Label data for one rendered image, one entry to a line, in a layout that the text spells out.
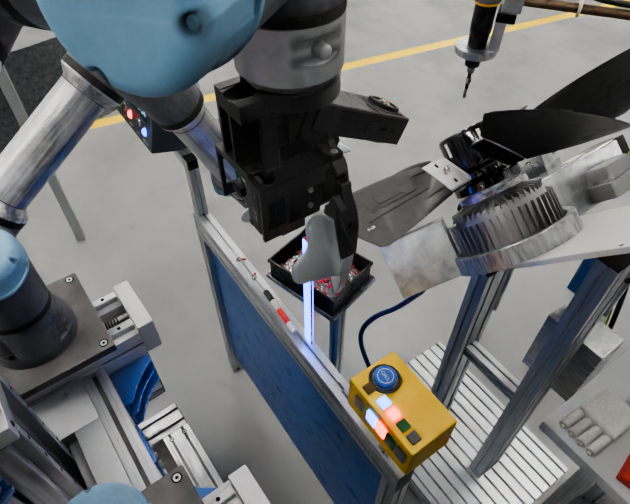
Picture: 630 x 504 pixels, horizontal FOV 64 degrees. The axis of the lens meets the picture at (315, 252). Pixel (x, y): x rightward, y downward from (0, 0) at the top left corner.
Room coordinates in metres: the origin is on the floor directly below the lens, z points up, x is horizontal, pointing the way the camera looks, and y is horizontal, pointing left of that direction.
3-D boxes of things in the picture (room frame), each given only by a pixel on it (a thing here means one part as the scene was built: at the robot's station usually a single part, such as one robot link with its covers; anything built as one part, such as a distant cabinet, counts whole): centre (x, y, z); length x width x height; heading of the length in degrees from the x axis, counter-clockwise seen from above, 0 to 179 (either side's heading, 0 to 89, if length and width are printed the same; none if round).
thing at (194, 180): (1.07, 0.32, 0.96); 0.03 x 0.03 x 0.20; 35
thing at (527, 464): (0.75, -0.50, 0.04); 0.62 x 0.46 x 0.08; 35
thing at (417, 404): (0.39, -0.14, 1.02); 0.16 x 0.10 x 0.11; 35
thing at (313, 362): (0.71, 0.08, 0.82); 0.90 x 0.04 x 0.08; 35
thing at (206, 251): (1.07, 0.32, 0.39); 0.04 x 0.04 x 0.78; 35
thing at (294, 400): (0.71, 0.08, 0.45); 0.82 x 0.01 x 0.66; 35
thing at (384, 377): (0.43, -0.12, 1.08); 0.04 x 0.04 x 0.02
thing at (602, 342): (0.69, -0.65, 0.73); 0.15 x 0.09 x 0.22; 35
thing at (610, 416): (0.44, -0.57, 0.87); 0.15 x 0.09 x 0.02; 122
